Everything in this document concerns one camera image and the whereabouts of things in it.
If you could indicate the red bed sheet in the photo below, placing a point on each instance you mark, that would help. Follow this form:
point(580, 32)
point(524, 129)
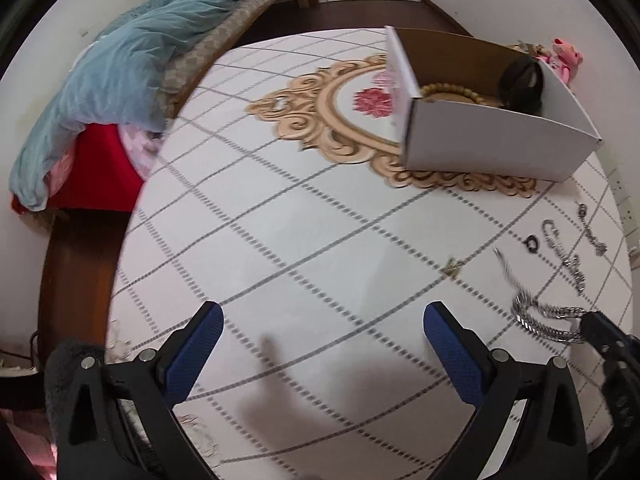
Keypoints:
point(104, 169)

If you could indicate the bed with patterned mattress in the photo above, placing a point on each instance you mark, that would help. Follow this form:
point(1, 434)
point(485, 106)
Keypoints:
point(184, 71)

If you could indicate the white cardboard box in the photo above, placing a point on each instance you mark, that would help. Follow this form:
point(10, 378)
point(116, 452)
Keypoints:
point(449, 117)

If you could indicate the white wall power strip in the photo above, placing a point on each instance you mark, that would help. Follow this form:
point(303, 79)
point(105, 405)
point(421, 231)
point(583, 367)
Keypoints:
point(627, 206)

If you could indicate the light blue duvet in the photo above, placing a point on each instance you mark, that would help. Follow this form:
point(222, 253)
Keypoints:
point(115, 81)

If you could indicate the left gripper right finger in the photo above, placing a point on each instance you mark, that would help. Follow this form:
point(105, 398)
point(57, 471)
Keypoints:
point(462, 354)

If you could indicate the pink panther plush toy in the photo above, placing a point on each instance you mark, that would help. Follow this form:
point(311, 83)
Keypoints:
point(563, 58)

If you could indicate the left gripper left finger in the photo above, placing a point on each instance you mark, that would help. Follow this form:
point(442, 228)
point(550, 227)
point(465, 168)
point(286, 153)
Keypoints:
point(186, 351)

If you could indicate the small gold earring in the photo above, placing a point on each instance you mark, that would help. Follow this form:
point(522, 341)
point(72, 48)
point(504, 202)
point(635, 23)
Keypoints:
point(452, 268)

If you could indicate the patterned white tablecloth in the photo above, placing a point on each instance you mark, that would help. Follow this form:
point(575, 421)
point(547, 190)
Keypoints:
point(324, 261)

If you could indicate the black wrist watch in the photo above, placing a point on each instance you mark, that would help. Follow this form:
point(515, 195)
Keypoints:
point(520, 86)

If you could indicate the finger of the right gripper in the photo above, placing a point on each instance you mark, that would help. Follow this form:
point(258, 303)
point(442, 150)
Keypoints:
point(607, 338)

